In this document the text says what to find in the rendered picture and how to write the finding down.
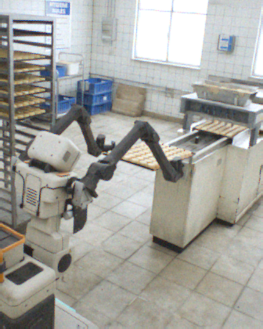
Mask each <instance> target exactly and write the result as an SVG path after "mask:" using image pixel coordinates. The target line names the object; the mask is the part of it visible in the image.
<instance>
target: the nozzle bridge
mask: <svg viewBox="0 0 263 329"><path fill-rule="evenodd" d="M203 103H204V104H203ZM202 104H203V105H202ZM209 104H210V105H209ZM201 105H202V106H204V112H203V113H201V110H200V108H202V107H201ZM208 105H209V107H210V113H209V114H207V107H208ZM215 106H216V107H215ZM214 107H215V109H216V114H215V116H213V110H214ZM221 108H222V117H219V115H220V114H219V111H220V109H221ZM227 109H228V110H227ZM226 110H227V111H228V119H226V115H225V114H226ZM233 111H234V112H233ZM220 112H221V111H220ZM232 112H233V113H235V114H234V115H235V117H234V120H232ZM179 113H183V114H184V118H183V125H182V128H184V129H188V128H191V125H192V119H193V115H196V116H200V117H204V118H210V119H214V120H218V121H224V122H228V123H230V124H234V125H241V126H244V127H247V128H250V129H251V131H250V139H249V143H248V146H253V145H255V144H256V143H257V141H258V133H259V128H260V124H262V123H263V105H261V104H256V103H250V105H247V106H245V107H241V106H237V105H232V104H228V103H222V102H218V101H214V100H209V99H202V98H198V96H197V94H196V92H195V93H192V94H189V95H185V96H182V98H181V104H180V111H179Z"/></svg>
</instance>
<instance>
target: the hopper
mask: <svg viewBox="0 0 263 329"><path fill-rule="evenodd" d="M192 83H193V87H194V89H195V91H196V94H197V96H198V98H202V99H209V100H214V101H218V102H222V103H228V104H232V105H237V106H241V107H245V106H247V105H250V103H251V102H252V100H253V99H254V98H255V97H256V95H257V94H258V93H259V92H260V90H257V89H249V88H244V87H239V86H235V85H226V84H224V83H221V82H217V81H208V80H202V81H196V82H192ZM222 86H224V87H226V89H223V88H220V87H222ZM227 88H229V89H227ZM231 89H235V90H231ZM237 89H240V90H243V91H246V90H247V91H248V92H250V94H248V93H244V92H239V91H236V90H237Z"/></svg>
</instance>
